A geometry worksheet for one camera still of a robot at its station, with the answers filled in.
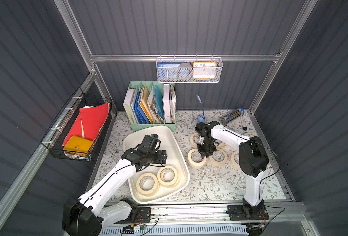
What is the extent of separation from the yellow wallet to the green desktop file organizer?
32 centimetres

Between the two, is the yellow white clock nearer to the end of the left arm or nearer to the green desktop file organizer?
the green desktop file organizer

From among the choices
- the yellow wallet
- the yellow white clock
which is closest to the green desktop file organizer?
the yellow white clock

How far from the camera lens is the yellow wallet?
Result: 2.10 feet

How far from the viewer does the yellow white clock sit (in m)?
0.89

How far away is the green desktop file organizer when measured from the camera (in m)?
0.95
